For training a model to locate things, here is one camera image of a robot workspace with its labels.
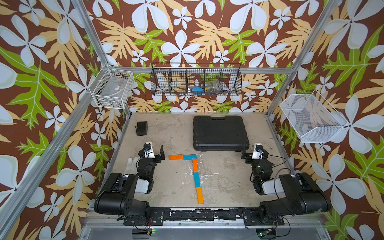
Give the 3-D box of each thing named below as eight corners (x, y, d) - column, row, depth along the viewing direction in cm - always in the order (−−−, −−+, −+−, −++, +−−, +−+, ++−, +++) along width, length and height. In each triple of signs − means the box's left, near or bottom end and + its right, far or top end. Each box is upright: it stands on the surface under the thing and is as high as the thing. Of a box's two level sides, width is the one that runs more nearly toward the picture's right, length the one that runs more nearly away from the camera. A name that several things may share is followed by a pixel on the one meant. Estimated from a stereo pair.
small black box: (136, 136, 109) (134, 132, 105) (137, 126, 115) (135, 122, 111) (147, 134, 110) (146, 130, 106) (147, 124, 116) (146, 120, 112)
